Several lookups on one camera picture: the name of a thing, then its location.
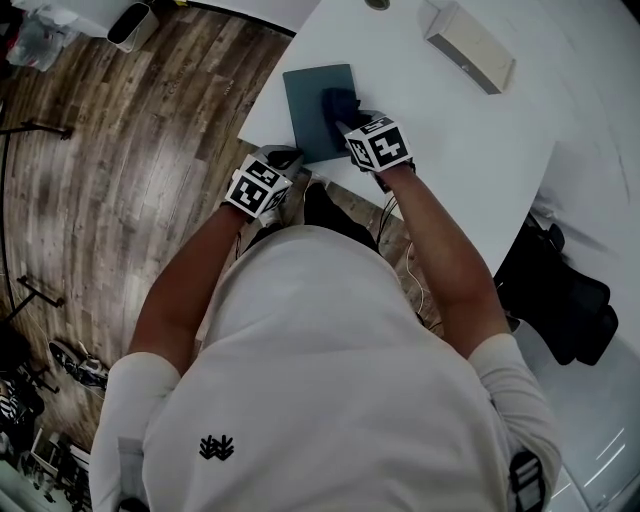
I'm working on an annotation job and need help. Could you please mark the clear plastic bag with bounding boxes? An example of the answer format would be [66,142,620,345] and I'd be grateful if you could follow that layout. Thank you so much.
[5,7,74,72]

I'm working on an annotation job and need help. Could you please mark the beige box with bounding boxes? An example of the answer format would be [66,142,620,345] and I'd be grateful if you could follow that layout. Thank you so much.
[423,1,517,96]

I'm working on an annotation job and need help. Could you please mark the dark green notebook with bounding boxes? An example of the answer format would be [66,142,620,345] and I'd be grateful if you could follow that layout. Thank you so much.
[282,62,359,166]

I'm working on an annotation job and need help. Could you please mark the white cable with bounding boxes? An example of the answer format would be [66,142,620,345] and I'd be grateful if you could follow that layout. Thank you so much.
[405,241,429,316]

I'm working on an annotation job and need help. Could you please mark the black floor stand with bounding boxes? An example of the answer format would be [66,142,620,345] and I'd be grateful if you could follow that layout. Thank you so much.
[7,273,67,322]

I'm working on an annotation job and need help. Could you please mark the grey strap buckle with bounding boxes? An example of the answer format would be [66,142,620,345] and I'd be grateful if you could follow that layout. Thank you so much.
[507,449,547,512]

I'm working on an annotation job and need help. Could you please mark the person's left forearm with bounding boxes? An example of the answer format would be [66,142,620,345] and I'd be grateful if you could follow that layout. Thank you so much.
[128,201,252,372]

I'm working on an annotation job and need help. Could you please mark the person's right forearm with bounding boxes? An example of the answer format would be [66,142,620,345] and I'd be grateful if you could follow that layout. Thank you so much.
[385,167,512,362]

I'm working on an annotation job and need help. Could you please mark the white waste bin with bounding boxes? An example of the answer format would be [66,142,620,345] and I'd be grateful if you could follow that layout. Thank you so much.
[106,1,161,54]

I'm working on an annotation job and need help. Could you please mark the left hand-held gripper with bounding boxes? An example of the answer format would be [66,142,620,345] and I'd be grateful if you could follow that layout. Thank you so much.
[224,144,305,222]

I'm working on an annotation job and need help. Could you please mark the dark blue cloth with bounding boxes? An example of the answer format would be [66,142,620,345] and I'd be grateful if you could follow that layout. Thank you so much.
[321,87,369,147]

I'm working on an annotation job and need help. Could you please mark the black tripod stand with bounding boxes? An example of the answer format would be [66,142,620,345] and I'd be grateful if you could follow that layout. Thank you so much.
[0,121,75,145]

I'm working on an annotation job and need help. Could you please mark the black office chair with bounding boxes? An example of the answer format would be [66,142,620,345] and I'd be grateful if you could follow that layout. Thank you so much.
[493,208,620,367]

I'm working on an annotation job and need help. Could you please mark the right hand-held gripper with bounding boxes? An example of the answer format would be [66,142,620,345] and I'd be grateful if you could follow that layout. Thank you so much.
[333,109,417,195]

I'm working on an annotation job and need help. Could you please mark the person's black trousers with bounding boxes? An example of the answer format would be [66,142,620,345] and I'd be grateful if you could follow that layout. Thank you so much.
[249,181,380,252]

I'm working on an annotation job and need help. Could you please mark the person's white t-shirt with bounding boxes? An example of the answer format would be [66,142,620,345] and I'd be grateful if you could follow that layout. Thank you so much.
[88,224,565,512]

